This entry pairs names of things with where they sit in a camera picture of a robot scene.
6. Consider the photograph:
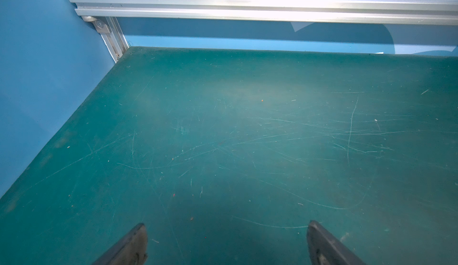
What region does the left aluminium frame post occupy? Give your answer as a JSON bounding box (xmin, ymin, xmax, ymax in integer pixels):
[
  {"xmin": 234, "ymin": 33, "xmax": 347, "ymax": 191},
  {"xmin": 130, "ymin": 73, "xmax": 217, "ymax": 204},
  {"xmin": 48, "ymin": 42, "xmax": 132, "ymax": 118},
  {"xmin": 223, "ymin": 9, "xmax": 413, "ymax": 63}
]
[{"xmin": 81, "ymin": 16, "xmax": 129, "ymax": 63}]

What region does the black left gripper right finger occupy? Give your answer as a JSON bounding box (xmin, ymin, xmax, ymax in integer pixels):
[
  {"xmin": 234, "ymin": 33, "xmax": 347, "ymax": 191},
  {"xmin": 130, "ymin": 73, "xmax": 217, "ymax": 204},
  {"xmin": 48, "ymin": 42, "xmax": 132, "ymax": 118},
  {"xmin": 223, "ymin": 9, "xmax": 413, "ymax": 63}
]
[{"xmin": 307, "ymin": 220, "xmax": 366, "ymax": 265}]

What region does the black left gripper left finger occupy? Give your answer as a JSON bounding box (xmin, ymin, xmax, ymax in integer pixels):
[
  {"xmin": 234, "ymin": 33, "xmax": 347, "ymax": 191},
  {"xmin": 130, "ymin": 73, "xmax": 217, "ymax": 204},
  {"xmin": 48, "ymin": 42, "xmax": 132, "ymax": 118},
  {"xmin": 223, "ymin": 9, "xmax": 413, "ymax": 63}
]
[{"xmin": 93, "ymin": 223, "xmax": 148, "ymax": 265}]

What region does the horizontal aluminium frame rail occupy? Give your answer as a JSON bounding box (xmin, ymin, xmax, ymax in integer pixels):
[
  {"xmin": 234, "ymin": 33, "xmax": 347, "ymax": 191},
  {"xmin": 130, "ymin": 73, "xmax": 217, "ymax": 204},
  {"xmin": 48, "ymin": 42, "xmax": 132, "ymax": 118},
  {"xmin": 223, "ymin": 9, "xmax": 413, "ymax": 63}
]
[{"xmin": 69, "ymin": 0, "xmax": 458, "ymax": 26}]

